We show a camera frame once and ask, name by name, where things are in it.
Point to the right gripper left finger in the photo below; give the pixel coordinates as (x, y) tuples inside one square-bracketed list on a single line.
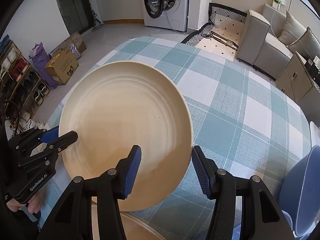
[(71, 217)]

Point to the white washing machine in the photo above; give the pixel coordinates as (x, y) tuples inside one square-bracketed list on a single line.
[(167, 14)]

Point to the left grey cushion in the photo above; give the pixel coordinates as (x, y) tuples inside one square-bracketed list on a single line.
[(292, 30)]

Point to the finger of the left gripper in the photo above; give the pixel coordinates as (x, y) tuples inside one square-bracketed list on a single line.
[(32, 138), (60, 143)]

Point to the kitchen counter cabinets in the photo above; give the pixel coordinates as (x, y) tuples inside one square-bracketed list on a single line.
[(121, 11)]

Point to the patterned folded playpen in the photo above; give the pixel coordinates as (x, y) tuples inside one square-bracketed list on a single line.
[(221, 34)]

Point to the dark blue bowl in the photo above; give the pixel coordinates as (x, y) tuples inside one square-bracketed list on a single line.
[(299, 193)]

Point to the grey cushion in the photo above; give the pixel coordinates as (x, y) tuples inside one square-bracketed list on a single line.
[(307, 45), (292, 30)]

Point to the right grey cushion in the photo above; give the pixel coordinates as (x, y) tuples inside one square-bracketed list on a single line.
[(307, 45)]

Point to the cream plate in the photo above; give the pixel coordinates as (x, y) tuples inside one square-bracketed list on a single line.
[(134, 228), (122, 104)]

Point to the teal plaid tablecloth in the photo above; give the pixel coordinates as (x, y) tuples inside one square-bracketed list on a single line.
[(240, 120)]

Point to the beige side cabinet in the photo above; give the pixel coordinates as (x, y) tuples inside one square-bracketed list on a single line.
[(295, 81)]

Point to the cardboard box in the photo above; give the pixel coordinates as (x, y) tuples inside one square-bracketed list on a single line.
[(62, 66)]

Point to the grey sofa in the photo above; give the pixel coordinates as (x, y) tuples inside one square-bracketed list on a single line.
[(259, 44)]

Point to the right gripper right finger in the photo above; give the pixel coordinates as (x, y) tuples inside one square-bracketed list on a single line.
[(261, 216)]

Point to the shoe rack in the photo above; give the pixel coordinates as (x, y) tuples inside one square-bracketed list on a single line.
[(23, 90)]

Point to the purple bag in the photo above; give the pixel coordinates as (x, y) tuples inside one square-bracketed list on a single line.
[(40, 58)]

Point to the black tray box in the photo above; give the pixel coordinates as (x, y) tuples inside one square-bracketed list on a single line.
[(311, 68)]

